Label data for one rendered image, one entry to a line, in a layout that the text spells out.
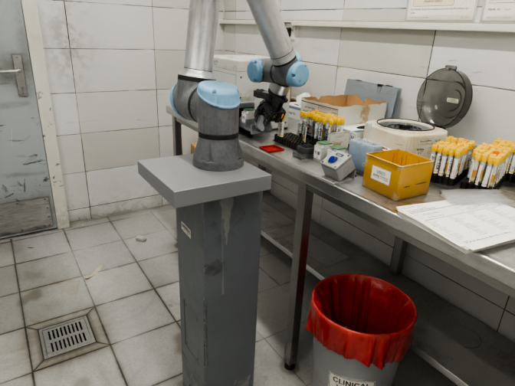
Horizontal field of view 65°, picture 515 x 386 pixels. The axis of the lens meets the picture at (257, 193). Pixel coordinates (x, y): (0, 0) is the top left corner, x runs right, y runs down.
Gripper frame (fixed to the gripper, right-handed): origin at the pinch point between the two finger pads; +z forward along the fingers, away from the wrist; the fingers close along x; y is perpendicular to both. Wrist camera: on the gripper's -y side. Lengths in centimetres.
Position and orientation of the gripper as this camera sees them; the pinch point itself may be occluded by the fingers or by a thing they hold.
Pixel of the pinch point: (258, 127)
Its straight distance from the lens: 165.9
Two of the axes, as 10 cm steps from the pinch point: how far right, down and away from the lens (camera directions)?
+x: 8.4, -1.7, 5.1
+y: 4.4, 7.6, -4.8
